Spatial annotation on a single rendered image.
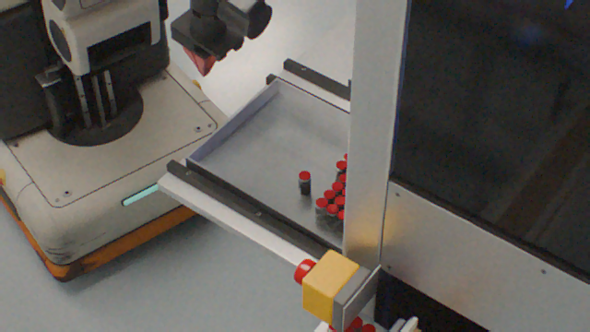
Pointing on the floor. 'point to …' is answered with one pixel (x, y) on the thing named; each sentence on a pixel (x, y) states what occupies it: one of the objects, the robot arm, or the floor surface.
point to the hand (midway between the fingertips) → (206, 70)
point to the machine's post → (373, 133)
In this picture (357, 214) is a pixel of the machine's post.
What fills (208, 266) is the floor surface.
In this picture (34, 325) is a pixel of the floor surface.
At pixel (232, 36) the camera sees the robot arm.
